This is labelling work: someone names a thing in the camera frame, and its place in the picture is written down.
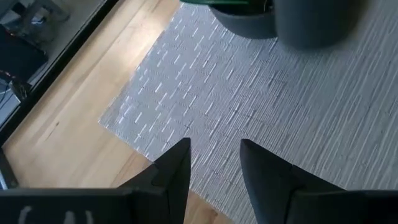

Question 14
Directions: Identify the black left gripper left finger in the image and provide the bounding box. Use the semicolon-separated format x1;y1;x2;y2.
0;138;192;224

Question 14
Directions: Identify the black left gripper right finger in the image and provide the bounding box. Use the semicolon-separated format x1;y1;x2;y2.
239;139;398;224

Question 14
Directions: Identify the green utensil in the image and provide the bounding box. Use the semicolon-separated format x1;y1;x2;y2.
179;0;250;6

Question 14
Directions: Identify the grey woven placemat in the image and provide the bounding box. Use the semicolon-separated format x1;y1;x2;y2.
98;0;398;224

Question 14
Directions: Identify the dark grey bowl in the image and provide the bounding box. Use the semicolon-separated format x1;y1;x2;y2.
208;2;278;40

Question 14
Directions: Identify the grey cup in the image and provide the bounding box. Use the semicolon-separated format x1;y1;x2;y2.
273;0;369;50

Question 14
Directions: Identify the black box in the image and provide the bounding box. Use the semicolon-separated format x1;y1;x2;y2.
0;24;49;83

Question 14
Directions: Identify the clear plastic object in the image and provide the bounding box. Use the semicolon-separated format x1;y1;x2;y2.
17;0;71;43

